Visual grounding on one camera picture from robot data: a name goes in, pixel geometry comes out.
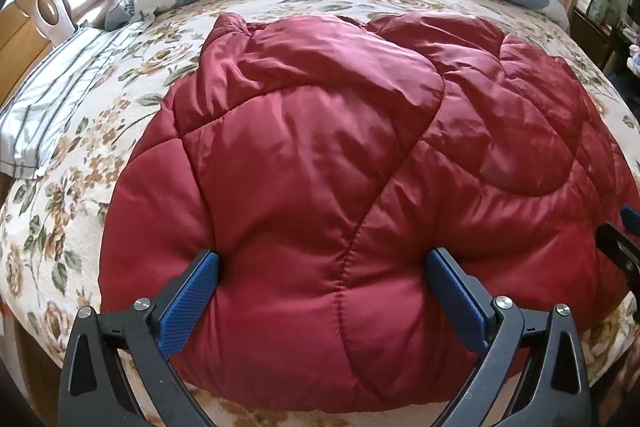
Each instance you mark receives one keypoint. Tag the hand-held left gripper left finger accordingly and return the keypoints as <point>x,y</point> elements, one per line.
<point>192,292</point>

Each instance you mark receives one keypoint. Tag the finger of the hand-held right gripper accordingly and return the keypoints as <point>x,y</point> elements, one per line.
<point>632,216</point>
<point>622,252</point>

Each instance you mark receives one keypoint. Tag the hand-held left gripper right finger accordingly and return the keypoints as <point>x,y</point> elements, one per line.
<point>455,297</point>

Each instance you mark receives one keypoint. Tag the red padded jacket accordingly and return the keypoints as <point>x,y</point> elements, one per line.
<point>310,167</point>

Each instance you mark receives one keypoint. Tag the floral bed blanket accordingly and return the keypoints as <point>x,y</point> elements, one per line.
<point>75,207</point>

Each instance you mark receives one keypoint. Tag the striped pillow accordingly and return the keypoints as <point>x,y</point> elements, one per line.
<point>55,107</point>

